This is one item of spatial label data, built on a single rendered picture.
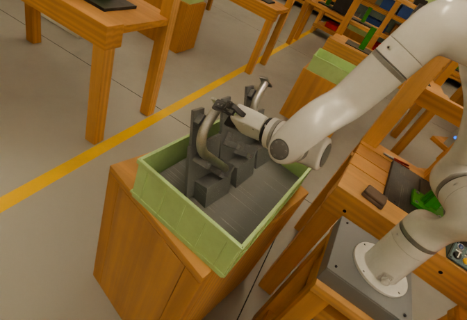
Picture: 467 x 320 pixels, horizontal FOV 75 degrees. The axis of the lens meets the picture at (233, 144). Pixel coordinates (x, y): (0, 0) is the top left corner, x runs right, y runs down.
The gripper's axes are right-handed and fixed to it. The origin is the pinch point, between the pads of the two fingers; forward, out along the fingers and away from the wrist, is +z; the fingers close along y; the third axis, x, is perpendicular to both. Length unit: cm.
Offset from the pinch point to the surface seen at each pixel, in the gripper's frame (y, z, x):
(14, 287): -42, 74, 102
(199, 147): -2.7, 2.4, 11.5
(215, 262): -19.0, -13.3, 37.3
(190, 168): -10.6, 6.6, 17.4
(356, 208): -70, -36, -7
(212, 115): 0.8, 2.2, 2.0
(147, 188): -8.3, 14.6, 29.8
